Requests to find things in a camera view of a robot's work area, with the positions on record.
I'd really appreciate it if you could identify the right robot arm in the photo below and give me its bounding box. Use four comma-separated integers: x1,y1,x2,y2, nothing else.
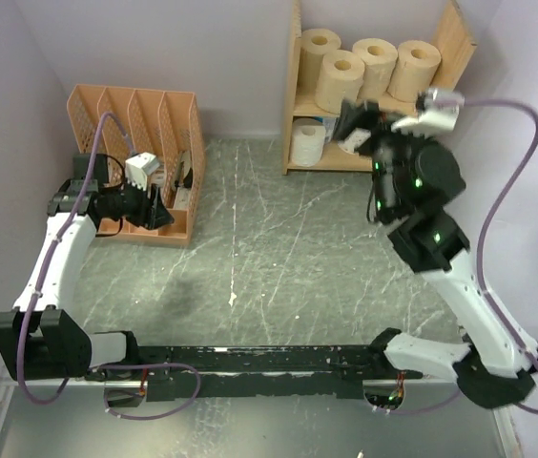
332,88,538,409

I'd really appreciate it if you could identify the blue white roll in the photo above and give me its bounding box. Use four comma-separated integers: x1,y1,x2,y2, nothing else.
318,117,337,144

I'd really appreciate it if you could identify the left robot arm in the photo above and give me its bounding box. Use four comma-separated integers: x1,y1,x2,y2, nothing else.
0,153,175,381

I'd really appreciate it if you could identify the brown roll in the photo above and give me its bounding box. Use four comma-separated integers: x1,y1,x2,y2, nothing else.
352,38,398,99
315,50,365,115
298,29,341,94
387,40,442,102

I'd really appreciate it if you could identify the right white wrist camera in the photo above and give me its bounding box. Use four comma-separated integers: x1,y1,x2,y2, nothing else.
390,87,465,137

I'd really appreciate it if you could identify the wooden two-tier shelf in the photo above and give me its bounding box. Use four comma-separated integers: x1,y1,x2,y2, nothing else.
281,0,479,177

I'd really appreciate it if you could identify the plain white roll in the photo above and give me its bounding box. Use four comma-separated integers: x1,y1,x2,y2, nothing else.
290,117,325,167

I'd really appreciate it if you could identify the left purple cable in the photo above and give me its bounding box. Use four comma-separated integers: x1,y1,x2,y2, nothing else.
15,112,135,406

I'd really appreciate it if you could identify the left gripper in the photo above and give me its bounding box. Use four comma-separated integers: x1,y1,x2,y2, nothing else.
100,174,175,231

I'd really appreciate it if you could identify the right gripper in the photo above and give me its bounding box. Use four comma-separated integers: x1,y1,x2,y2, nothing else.
329,97,427,216

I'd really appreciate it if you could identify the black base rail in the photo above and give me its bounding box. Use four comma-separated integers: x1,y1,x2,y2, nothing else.
137,343,425,403

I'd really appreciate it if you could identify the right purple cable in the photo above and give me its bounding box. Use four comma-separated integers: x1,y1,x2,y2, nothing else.
373,97,538,415

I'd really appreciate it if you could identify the white patterned roll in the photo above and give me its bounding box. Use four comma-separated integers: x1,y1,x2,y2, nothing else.
337,129,371,155

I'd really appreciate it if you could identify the peach plastic file organizer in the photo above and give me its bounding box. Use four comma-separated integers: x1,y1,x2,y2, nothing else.
67,84,206,246

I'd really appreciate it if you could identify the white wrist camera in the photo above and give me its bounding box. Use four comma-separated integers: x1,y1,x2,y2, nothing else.
390,87,465,137
125,152,160,191

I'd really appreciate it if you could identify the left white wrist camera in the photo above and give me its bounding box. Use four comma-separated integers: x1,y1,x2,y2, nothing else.
125,152,160,191

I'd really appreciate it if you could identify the purple cable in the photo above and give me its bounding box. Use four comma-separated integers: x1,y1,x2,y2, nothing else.
15,112,135,406
373,97,538,415

